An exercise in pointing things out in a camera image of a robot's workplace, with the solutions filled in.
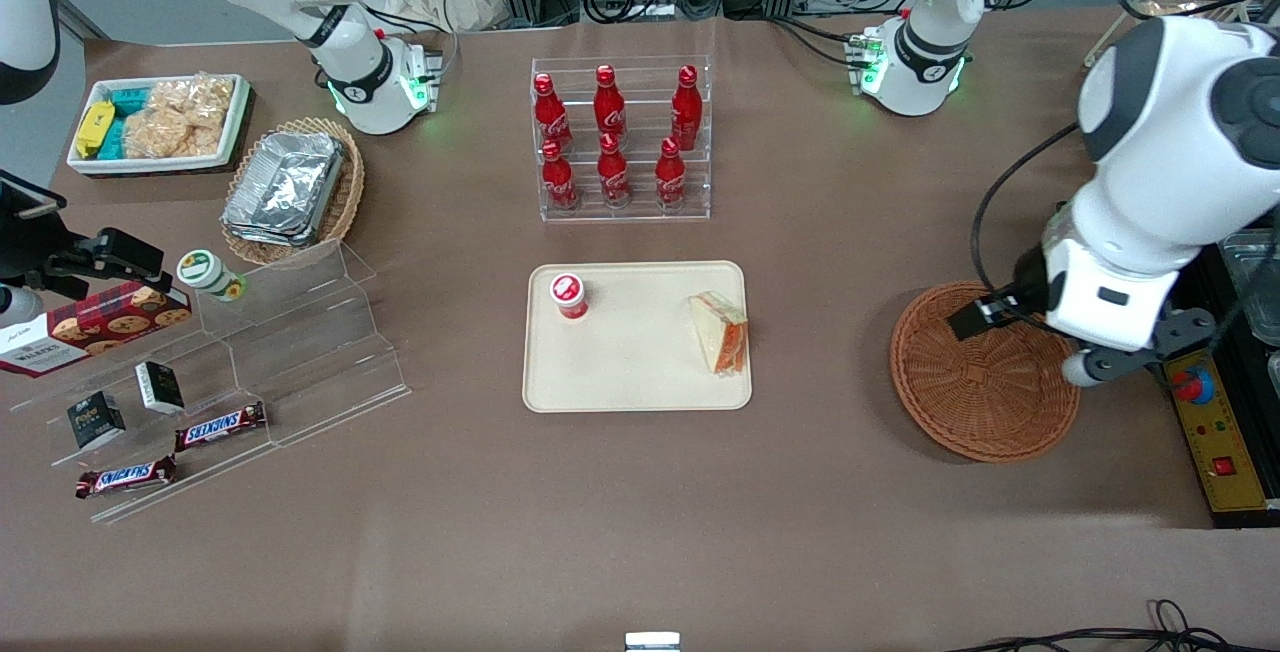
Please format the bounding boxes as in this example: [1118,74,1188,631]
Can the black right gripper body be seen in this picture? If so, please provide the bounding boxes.
[0,170,67,289]

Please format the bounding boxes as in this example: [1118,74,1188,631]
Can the triangle sandwich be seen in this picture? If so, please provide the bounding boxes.
[686,290,751,377]

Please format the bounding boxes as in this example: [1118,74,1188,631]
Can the round brown wicker basket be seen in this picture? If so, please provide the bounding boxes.
[889,280,1083,464]

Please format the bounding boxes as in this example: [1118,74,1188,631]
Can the oval light wicker basket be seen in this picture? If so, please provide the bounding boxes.
[219,116,367,269]

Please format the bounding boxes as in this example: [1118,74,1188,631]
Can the beige plastic tray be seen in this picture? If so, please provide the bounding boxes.
[522,260,753,414]

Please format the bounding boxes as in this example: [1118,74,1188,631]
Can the red tartan cookie box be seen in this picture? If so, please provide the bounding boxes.
[0,280,194,380]

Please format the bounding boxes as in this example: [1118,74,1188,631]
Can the green lidded white jar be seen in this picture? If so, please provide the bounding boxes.
[176,249,248,304]

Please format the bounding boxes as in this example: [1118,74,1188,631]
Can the yellow snack packet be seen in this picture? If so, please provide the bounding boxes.
[75,100,117,160]

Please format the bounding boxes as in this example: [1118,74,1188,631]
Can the small black white box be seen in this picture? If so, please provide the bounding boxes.
[134,360,187,417]

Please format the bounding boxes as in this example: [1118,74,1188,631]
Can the steel pan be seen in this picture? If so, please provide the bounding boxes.
[1216,230,1280,349]

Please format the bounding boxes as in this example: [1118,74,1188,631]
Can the teal snack packet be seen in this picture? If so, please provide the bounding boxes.
[98,86,153,162]

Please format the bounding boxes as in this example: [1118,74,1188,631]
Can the clear bag of crackers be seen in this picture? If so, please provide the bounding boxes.
[121,73,234,162]

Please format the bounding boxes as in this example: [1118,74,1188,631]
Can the white rectangular snack bin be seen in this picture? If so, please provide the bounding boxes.
[65,73,252,177]

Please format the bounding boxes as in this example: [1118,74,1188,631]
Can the stack of foil trays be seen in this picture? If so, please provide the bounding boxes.
[221,130,347,249]

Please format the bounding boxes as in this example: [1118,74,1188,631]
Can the black machine with yellow panel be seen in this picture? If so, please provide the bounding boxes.
[1150,230,1280,530]

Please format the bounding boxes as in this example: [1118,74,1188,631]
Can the brown Snickers bar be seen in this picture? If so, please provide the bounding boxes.
[75,454,179,501]
[174,401,269,454]

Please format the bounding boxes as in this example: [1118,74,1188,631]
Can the clear acrylic stepped shelf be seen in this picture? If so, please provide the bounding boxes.
[8,237,412,526]

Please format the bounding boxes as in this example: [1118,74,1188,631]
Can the red cola bottle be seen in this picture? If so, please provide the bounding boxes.
[540,139,580,212]
[670,64,704,152]
[593,64,628,145]
[596,132,634,209]
[533,72,574,154]
[654,137,688,209]

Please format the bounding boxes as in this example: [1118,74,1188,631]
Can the clear acrylic bottle rack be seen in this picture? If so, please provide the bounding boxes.
[529,54,714,224]

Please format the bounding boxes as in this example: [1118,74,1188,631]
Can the red lidded yogurt cup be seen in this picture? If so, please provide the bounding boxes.
[548,272,590,322]

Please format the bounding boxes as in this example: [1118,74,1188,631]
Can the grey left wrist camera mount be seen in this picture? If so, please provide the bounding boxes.
[1061,306,1218,390]

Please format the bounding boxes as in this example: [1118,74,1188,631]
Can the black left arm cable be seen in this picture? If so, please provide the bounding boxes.
[972,0,1256,295]

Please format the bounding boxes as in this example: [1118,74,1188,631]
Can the black floor cable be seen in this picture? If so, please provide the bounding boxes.
[940,596,1280,652]

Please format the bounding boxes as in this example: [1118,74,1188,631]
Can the black base cables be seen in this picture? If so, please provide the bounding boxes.
[768,14,863,69]

